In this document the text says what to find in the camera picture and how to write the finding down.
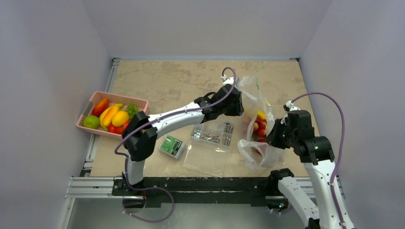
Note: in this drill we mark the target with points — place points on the red fake strawberries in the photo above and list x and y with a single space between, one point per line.
115 130

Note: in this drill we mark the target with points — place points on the pink plastic basket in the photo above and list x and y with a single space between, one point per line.
143 105

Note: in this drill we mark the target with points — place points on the translucent printed plastic bag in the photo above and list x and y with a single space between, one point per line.
256 155

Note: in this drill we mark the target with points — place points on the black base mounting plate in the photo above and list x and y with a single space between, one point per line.
153 191

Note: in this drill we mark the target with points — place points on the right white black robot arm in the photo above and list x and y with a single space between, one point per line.
295 131

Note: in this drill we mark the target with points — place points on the yellow fake lemon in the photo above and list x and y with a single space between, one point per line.
120 118

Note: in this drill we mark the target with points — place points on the yellow fake banana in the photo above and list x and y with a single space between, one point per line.
102 115

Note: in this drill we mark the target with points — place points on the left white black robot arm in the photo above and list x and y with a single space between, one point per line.
140 136

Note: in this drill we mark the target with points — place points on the green fake apple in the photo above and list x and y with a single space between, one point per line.
91 121

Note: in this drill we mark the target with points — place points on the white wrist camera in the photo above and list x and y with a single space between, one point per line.
288 106
227 80

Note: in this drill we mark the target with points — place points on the green fake grapes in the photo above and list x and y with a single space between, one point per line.
132 109

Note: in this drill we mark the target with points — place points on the clear plastic screw organizer box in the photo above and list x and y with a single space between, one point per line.
209 146

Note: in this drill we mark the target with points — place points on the yellow fake fruit in bag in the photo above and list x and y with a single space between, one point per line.
261 115

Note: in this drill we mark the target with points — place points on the green circuit board case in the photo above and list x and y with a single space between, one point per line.
172 147

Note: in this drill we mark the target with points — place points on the red orange fake mango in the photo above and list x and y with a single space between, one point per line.
100 107

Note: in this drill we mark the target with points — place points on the red fake fruits in bag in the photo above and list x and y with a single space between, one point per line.
259 130

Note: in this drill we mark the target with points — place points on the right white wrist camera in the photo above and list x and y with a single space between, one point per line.
288 106

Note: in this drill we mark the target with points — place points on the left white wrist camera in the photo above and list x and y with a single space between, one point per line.
227 80

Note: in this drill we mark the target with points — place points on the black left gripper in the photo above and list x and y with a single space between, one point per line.
238 109

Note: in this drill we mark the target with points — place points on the orange yellow fake mango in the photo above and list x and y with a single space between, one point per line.
107 120

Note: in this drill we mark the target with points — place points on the red fake apple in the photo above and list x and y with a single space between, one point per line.
125 126

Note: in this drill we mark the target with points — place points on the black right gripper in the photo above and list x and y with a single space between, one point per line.
274 138

